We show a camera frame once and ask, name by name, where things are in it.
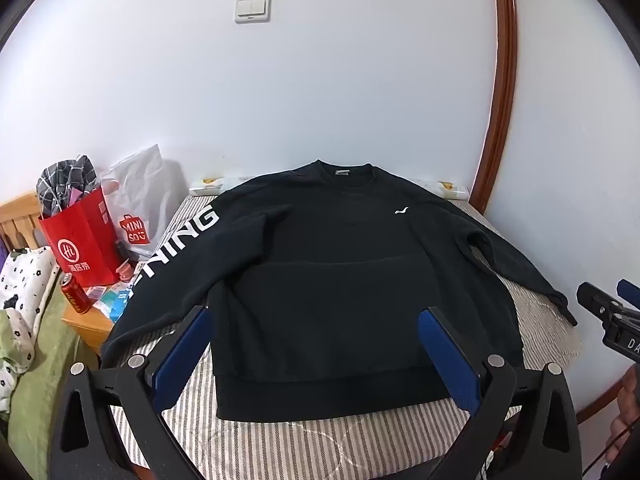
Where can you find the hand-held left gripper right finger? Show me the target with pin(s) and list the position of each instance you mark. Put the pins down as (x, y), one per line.
(450, 360)

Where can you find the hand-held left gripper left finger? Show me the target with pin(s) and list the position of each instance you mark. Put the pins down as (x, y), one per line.
(179, 357)

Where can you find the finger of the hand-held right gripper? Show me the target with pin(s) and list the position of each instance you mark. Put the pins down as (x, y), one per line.
(595, 300)
(629, 292)

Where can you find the black sweatshirt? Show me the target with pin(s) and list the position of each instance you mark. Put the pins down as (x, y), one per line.
(325, 285)

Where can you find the person's right hand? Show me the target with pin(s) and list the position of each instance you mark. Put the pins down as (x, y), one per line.
(627, 400)

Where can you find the blue tissue pack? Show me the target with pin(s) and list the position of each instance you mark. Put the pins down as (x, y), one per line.
(114, 302)

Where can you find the wooden nightstand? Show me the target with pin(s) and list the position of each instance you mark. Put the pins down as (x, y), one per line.
(90, 327)

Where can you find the pink lidded jar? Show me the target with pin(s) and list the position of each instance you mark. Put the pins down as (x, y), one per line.
(126, 271)

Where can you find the red drink can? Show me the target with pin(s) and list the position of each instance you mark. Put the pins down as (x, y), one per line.
(75, 295)

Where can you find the green blanket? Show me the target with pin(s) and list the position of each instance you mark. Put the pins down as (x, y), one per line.
(45, 390)

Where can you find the striped bed blanket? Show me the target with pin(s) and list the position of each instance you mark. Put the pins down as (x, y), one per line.
(300, 442)

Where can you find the red paper bag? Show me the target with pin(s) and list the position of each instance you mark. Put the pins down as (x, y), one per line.
(82, 245)

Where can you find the white plastic shopping bag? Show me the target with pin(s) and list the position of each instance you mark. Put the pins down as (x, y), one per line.
(142, 195)

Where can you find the white floral cloth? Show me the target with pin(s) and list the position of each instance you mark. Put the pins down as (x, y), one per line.
(27, 280)

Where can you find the white printed foam mat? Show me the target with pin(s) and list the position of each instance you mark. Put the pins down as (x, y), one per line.
(210, 186)

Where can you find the grey plaid cloth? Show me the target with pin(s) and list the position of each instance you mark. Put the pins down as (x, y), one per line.
(65, 185)

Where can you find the wooden chair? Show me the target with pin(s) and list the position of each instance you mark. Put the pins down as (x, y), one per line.
(17, 220)

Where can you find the brown wooden door frame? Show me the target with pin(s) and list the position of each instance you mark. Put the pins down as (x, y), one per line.
(502, 85)

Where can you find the white light switch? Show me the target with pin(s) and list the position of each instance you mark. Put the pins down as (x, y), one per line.
(252, 9)

